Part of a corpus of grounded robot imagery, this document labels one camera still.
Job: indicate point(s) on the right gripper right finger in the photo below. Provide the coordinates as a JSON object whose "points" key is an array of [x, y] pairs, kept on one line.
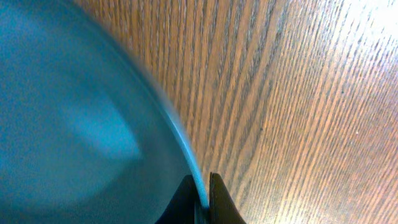
{"points": [[222, 208]]}

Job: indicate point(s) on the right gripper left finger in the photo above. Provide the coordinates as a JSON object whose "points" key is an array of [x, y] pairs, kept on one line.
{"points": [[181, 208]]}

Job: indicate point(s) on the blue plate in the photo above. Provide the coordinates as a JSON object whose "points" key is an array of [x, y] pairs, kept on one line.
{"points": [[87, 136]]}

